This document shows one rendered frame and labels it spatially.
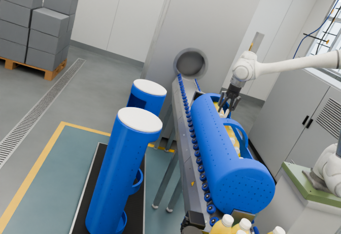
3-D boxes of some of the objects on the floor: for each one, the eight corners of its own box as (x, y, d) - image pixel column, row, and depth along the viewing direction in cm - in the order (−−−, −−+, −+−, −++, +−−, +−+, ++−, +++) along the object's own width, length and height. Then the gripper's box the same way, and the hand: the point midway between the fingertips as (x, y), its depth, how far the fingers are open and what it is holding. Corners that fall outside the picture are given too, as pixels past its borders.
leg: (168, 150, 346) (185, 107, 323) (168, 153, 340) (185, 109, 317) (163, 149, 345) (180, 105, 322) (163, 152, 339) (181, 107, 316)
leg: (157, 147, 343) (174, 103, 320) (157, 149, 338) (174, 105, 315) (152, 146, 342) (169, 102, 319) (152, 148, 337) (169, 104, 314)
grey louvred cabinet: (271, 147, 465) (316, 69, 412) (360, 268, 270) (468, 149, 217) (243, 140, 455) (285, 58, 401) (314, 259, 259) (415, 131, 206)
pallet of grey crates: (65, 66, 482) (79, -3, 438) (50, 80, 409) (66, 0, 365) (-8, 44, 458) (-1, -31, 414) (-37, 56, 385) (-33, -34, 342)
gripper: (246, 87, 172) (231, 119, 180) (222, 78, 169) (207, 111, 177) (250, 91, 165) (234, 124, 174) (225, 82, 162) (209, 117, 171)
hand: (223, 113), depth 174 cm, fingers closed on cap, 4 cm apart
